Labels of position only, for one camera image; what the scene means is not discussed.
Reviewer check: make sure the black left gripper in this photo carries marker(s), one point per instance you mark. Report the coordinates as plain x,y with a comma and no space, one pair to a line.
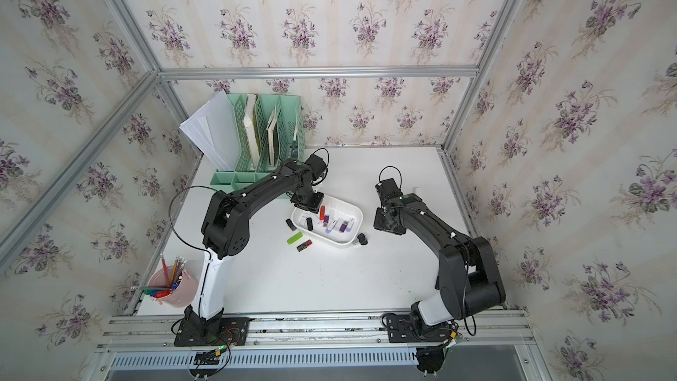
315,207

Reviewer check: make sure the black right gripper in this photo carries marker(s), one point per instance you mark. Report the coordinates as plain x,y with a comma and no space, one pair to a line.
378,223

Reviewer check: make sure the small black usb drive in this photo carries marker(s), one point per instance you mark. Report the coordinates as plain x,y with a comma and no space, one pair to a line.
291,225

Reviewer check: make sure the white storage box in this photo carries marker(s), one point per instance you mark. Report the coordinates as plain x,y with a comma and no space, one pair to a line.
337,209

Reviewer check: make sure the green usb drive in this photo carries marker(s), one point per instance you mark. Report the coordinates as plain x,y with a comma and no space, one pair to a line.
296,237

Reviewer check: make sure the red black swivel usb drive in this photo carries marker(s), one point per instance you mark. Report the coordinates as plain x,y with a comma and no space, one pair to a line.
304,246

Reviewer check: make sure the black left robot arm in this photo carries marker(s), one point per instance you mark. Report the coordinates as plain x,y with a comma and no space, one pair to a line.
226,226

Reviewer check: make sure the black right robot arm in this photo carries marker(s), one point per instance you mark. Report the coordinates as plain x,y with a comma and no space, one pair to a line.
468,277

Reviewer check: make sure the black binder clip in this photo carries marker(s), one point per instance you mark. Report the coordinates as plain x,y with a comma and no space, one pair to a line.
361,240

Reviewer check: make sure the dark pen in organizer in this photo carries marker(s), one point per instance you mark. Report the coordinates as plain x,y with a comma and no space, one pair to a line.
294,145

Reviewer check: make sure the beige notebook in organizer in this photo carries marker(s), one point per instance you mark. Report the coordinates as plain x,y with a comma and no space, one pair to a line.
271,131

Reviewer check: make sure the green desk file organizer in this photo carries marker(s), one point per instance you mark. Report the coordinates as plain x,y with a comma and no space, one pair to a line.
289,115

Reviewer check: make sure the white book in organizer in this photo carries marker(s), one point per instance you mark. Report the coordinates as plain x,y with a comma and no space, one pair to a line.
251,129

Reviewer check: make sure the white paper stack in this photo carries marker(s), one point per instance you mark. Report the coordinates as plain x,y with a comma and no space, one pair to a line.
212,129

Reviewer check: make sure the pink pen cup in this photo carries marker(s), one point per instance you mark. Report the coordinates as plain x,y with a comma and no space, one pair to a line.
173,285

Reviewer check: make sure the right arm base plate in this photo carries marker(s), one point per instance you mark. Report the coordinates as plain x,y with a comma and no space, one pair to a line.
410,328

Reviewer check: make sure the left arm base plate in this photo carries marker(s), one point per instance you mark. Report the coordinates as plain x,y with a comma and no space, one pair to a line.
227,331

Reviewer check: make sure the aluminium frame rail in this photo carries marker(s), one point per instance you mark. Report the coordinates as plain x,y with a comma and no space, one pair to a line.
319,72

